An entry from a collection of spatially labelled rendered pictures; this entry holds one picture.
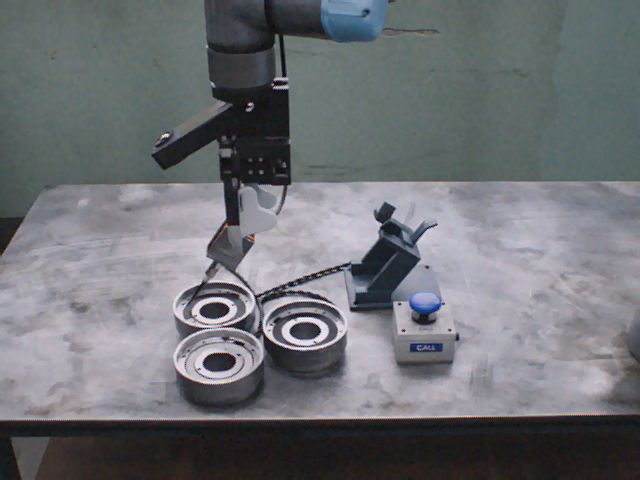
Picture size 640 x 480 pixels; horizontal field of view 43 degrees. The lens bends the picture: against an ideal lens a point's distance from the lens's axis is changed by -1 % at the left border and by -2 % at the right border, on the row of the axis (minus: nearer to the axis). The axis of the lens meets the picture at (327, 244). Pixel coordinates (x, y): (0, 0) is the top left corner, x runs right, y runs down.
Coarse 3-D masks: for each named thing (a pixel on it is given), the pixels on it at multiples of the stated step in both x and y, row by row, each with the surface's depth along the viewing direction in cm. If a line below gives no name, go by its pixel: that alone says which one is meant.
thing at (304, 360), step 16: (288, 304) 106; (304, 304) 107; (320, 304) 107; (272, 320) 105; (304, 320) 105; (336, 320) 105; (272, 336) 102; (288, 336) 102; (304, 336) 106; (320, 336) 102; (272, 352) 100; (288, 352) 99; (304, 352) 98; (320, 352) 99; (336, 352) 100; (288, 368) 101; (304, 368) 100; (320, 368) 101
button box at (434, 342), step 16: (400, 304) 105; (448, 304) 105; (400, 320) 102; (416, 320) 102; (432, 320) 102; (448, 320) 102; (400, 336) 100; (416, 336) 100; (432, 336) 100; (448, 336) 100; (400, 352) 101; (416, 352) 101; (432, 352) 101; (448, 352) 101
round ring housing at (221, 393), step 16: (192, 336) 100; (208, 336) 102; (240, 336) 101; (176, 352) 97; (192, 352) 100; (208, 352) 99; (224, 352) 100; (256, 352) 99; (176, 368) 95; (208, 368) 100; (224, 368) 101; (240, 368) 97; (256, 368) 95; (192, 384) 94; (208, 384) 93; (224, 384) 93; (240, 384) 94; (256, 384) 96; (192, 400) 96; (208, 400) 94; (224, 400) 95; (240, 400) 96
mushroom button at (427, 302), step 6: (414, 294) 102; (420, 294) 102; (426, 294) 102; (432, 294) 102; (414, 300) 101; (420, 300) 101; (426, 300) 101; (432, 300) 101; (438, 300) 101; (414, 306) 101; (420, 306) 100; (426, 306) 100; (432, 306) 100; (438, 306) 101; (420, 312) 100; (426, 312) 100; (432, 312) 100
